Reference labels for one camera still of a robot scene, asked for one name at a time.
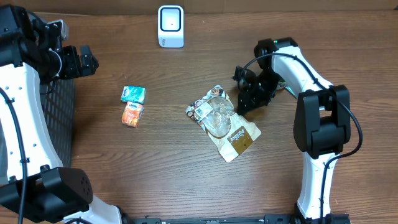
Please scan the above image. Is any teal wipes packet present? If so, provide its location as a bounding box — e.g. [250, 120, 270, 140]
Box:
[285, 86, 297, 98]

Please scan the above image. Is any beige pouch bag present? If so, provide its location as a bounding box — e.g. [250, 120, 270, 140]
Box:
[185, 85, 261, 162]

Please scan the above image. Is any green tissue packet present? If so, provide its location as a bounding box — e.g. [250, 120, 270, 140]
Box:
[121, 86, 146, 105]

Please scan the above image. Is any orange tissue packet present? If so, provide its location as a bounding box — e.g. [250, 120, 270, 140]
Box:
[121, 102, 144, 128]

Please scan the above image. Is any green lid jar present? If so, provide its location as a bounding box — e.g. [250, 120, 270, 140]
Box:
[276, 79, 286, 90]

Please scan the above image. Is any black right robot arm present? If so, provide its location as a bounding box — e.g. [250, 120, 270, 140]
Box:
[233, 37, 351, 223]

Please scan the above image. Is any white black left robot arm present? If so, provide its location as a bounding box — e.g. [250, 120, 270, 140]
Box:
[1, 4, 130, 223]

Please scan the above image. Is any white barcode scanner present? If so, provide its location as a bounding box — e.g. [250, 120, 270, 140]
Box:
[157, 5, 184, 48]

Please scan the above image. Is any grey plastic basket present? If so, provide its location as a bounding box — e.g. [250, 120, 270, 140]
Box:
[1, 75, 75, 184]

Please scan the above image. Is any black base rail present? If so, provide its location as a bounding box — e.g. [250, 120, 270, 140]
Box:
[132, 213, 352, 224]

